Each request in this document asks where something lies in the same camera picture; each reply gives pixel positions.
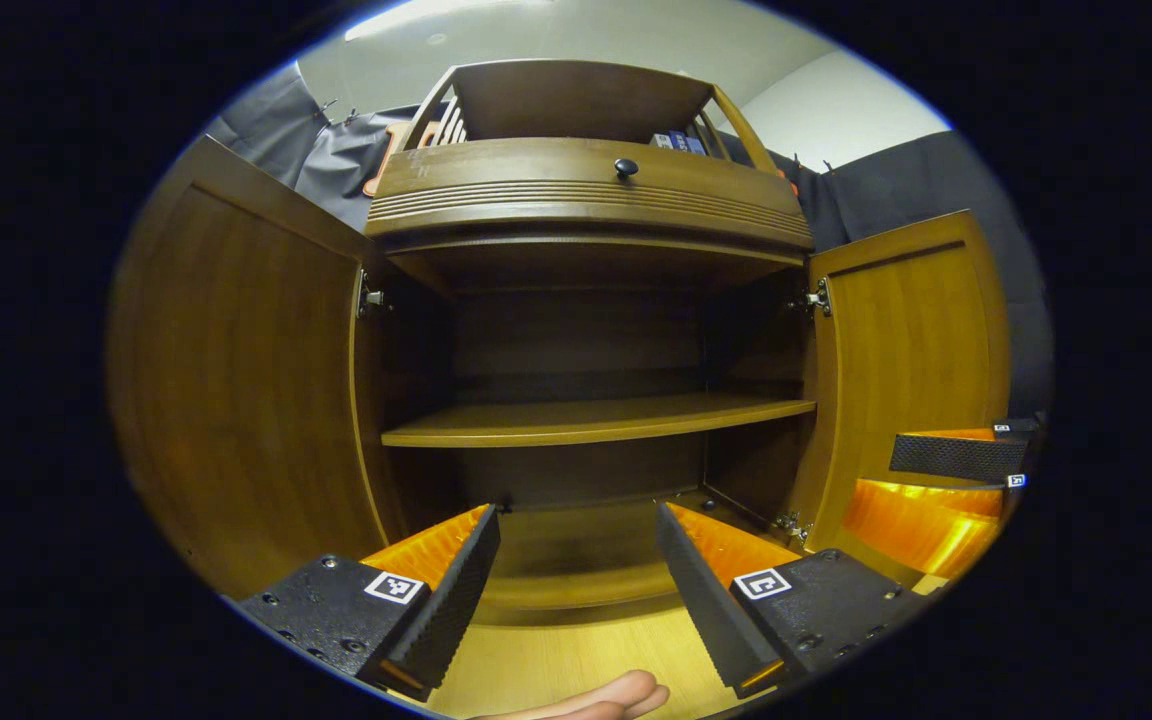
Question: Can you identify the wooden inner shelf board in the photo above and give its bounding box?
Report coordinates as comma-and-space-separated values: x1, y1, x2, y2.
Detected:
381, 392, 817, 448

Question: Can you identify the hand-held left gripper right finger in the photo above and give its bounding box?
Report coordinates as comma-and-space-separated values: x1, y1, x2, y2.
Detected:
656, 502, 927, 699

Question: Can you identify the wooden shoe cabinet door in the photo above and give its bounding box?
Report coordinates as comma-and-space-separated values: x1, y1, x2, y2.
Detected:
786, 210, 1015, 591
106, 135, 407, 601

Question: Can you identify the wooden double-door shoe cabinet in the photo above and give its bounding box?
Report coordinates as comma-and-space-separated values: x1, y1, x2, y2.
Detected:
106, 58, 1015, 626

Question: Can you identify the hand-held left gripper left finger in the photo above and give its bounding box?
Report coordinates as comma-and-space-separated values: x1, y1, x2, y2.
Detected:
236, 503, 502, 703

